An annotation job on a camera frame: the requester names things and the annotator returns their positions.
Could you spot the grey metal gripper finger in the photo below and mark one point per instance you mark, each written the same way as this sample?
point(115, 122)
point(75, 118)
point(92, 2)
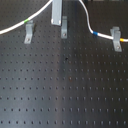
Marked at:
point(56, 12)

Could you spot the middle grey cable clip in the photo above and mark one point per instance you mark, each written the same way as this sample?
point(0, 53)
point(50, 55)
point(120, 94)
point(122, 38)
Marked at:
point(64, 27)

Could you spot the grey cable clip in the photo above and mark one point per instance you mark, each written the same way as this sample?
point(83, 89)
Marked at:
point(64, 27)
point(29, 31)
point(116, 34)

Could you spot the left grey cable clip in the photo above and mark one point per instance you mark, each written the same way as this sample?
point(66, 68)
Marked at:
point(29, 31)

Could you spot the right grey cable clip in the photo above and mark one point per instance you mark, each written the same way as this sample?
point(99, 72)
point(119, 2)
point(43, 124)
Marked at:
point(116, 34)

